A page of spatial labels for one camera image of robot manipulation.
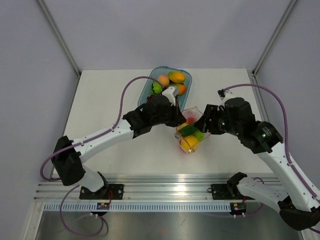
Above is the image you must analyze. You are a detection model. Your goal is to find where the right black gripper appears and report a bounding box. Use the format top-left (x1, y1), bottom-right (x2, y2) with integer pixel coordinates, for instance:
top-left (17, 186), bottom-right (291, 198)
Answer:
top-left (194, 104), bottom-right (242, 137)

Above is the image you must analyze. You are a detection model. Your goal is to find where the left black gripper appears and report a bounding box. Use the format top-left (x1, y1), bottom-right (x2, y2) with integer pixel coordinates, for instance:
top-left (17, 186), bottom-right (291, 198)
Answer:
top-left (151, 101), bottom-right (186, 128)

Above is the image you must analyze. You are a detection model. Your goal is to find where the green guava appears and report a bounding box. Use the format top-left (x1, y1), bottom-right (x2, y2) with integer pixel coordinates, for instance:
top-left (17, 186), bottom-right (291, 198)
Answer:
top-left (193, 130), bottom-right (205, 142)

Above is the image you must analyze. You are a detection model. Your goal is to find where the green cucumber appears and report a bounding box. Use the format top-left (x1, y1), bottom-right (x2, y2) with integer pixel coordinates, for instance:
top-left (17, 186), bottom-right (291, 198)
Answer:
top-left (178, 123), bottom-right (198, 137)

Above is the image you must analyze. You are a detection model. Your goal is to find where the clear zip top bag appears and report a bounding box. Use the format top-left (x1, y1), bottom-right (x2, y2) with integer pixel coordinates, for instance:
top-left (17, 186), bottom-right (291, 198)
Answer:
top-left (174, 107), bottom-right (210, 154)

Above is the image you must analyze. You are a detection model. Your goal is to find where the yellow lemon front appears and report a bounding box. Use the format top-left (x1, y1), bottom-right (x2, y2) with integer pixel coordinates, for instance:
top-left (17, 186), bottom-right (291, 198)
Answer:
top-left (180, 135), bottom-right (200, 154)

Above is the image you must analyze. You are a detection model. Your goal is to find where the yellow lemon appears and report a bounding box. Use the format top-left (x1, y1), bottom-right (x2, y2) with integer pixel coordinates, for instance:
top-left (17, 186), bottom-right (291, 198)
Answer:
top-left (177, 122), bottom-right (189, 130)
top-left (180, 135), bottom-right (200, 154)

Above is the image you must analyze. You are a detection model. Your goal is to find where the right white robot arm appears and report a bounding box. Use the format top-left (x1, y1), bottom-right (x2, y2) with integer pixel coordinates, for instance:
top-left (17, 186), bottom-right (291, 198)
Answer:
top-left (194, 97), bottom-right (320, 231)

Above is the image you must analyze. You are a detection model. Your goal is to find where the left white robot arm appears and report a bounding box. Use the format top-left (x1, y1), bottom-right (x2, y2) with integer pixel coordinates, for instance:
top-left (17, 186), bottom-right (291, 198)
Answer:
top-left (51, 95), bottom-right (186, 199)

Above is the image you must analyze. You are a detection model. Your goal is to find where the pale peach top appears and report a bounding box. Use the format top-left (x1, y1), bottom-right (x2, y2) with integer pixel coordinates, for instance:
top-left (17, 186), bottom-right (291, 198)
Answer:
top-left (157, 74), bottom-right (170, 87)

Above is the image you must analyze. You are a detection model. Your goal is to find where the green lime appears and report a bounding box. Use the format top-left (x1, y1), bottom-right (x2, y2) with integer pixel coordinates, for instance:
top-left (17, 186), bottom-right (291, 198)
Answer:
top-left (150, 81), bottom-right (163, 95)

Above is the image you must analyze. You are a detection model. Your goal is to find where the teal plastic fruit basket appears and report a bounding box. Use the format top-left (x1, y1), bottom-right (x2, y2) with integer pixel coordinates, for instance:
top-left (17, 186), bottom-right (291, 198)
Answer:
top-left (137, 66), bottom-right (192, 111)

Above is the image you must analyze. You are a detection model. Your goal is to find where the orange fruit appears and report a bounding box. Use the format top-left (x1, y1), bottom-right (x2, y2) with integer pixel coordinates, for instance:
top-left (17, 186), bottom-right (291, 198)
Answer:
top-left (172, 83), bottom-right (187, 96)

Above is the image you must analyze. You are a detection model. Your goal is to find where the orange yellow mango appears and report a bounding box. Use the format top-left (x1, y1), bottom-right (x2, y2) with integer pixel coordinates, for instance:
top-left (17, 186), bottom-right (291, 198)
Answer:
top-left (167, 71), bottom-right (186, 84)

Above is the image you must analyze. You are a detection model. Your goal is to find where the right control board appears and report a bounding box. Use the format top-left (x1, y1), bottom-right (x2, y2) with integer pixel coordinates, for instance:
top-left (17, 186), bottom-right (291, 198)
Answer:
top-left (230, 202), bottom-right (247, 217)

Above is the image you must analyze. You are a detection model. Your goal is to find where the control board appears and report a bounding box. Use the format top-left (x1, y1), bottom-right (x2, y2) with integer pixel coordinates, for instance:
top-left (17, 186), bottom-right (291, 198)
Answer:
top-left (230, 202), bottom-right (247, 217)
top-left (96, 202), bottom-right (110, 210)

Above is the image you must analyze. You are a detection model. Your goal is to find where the left control board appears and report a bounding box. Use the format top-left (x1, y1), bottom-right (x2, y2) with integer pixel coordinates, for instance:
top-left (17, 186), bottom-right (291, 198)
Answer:
top-left (96, 202), bottom-right (110, 210)

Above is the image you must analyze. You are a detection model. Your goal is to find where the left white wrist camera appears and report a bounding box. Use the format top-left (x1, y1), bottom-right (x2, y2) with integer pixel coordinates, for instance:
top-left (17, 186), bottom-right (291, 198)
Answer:
top-left (161, 86), bottom-right (180, 106)

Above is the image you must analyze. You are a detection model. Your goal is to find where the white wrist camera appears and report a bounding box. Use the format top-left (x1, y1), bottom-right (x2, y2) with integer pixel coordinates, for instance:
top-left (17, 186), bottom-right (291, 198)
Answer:
top-left (217, 89), bottom-right (235, 101)
top-left (161, 86), bottom-right (180, 106)

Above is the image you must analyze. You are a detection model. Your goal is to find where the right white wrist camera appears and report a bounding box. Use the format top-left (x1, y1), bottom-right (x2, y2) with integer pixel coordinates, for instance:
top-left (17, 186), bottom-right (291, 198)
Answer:
top-left (217, 89), bottom-right (235, 101)

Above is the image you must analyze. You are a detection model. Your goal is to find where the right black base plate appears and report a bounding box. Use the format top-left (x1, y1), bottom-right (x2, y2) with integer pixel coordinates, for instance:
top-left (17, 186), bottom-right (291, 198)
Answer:
top-left (207, 183), bottom-right (254, 201)

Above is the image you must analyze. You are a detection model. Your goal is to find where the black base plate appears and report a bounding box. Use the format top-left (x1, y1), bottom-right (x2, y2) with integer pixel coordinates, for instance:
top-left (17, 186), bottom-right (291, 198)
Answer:
top-left (207, 183), bottom-right (254, 201)
top-left (79, 184), bottom-right (124, 200)

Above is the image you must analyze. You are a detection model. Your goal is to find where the aluminium mounting rail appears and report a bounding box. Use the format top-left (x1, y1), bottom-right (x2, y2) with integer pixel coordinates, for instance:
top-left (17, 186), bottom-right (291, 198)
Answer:
top-left (33, 173), bottom-right (285, 202)

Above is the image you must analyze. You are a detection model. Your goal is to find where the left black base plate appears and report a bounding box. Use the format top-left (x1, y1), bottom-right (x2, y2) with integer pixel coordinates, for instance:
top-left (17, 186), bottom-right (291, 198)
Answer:
top-left (79, 184), bottom-right (124, 200)

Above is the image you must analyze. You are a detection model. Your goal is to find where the white slotted cable duct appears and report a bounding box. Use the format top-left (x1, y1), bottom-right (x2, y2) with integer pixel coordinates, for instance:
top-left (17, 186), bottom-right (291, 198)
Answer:
top-left (44, 202), bottom-right (232, 213)

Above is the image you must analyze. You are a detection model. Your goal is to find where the left aluminium frame post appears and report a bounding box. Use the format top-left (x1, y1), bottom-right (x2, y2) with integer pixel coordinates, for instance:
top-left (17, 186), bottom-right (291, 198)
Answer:
top-left (35, 0), bottom-right (82, 79)

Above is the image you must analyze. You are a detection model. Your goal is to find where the aluminium frame post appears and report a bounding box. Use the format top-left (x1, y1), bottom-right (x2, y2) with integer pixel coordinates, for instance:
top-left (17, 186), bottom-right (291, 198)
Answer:
top-left (252, 0), bottom-right (300, 78)
top-left (35, 0), bottom-right (82, 79)

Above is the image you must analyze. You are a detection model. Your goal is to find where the right aluminium frame post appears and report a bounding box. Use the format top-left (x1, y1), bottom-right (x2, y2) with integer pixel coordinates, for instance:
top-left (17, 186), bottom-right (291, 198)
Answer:
top-left (252, 0), bottom-right (300, 78)

